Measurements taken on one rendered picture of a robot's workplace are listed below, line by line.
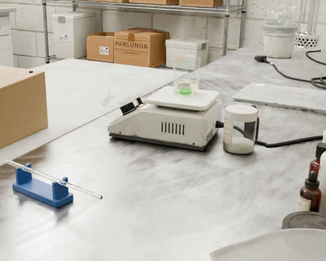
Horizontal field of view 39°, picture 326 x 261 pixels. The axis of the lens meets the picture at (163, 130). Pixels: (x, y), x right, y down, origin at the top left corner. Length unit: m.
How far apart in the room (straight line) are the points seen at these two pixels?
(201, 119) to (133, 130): 0.14
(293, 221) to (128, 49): 2.85
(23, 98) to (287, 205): 0.53
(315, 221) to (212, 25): 3.00
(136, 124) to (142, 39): 2.36
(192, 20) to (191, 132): 2.69
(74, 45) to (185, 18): 0.84
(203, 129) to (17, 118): 0.35
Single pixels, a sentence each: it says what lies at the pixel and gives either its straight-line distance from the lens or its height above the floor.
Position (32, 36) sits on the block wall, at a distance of 4.32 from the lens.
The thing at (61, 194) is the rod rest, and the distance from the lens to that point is 0.69.
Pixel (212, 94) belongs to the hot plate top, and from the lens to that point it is 0.93.
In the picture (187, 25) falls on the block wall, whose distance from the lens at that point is 3.53.
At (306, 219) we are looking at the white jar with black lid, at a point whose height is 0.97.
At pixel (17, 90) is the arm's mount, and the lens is 0.92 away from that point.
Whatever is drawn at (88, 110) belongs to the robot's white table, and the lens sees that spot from 1.12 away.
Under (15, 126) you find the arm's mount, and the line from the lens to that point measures 0.93.
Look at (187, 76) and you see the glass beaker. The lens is 0.90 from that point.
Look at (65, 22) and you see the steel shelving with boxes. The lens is 3.54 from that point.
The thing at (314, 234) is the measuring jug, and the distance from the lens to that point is 0.35.
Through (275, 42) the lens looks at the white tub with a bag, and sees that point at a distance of 1.87.
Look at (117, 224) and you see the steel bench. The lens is 0.63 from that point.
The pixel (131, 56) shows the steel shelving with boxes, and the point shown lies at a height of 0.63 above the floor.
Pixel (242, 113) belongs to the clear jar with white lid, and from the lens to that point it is 0.84.
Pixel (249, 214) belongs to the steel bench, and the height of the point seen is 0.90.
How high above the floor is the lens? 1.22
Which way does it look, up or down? 19 degrees down
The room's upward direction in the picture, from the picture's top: 1 degrees clockwise
